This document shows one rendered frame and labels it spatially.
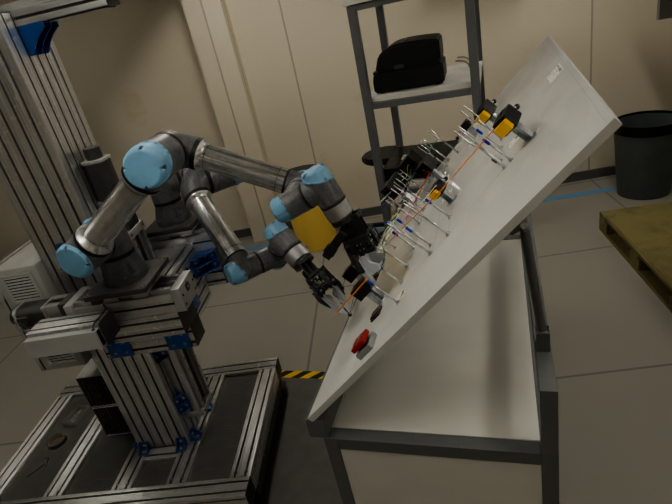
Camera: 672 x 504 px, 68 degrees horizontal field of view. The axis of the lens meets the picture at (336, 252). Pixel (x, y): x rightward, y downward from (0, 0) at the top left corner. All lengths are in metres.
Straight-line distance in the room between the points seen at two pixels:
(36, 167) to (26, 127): 0.14
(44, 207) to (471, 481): 1.64
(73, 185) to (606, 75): 4.14
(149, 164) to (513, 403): 1.16
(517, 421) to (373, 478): 0.43
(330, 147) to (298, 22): 1.06
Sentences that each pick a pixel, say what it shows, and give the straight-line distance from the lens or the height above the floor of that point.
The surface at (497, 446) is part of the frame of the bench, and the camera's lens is 1.40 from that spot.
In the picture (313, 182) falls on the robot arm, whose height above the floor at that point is 1.46.
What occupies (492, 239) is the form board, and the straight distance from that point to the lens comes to 1.02.
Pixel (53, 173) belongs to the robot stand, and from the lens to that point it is 1.99.
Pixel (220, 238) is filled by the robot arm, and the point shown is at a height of 1.26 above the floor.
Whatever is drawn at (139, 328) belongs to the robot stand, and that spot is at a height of 0.99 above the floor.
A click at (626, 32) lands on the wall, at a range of 4.93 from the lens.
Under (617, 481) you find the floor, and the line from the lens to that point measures 2.41.
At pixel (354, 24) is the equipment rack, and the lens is 2.21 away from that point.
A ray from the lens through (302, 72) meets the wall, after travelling 4.51.
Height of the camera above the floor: 1.85
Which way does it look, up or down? 26 degrees down
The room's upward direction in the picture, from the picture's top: 13 degrees counter-clockwise
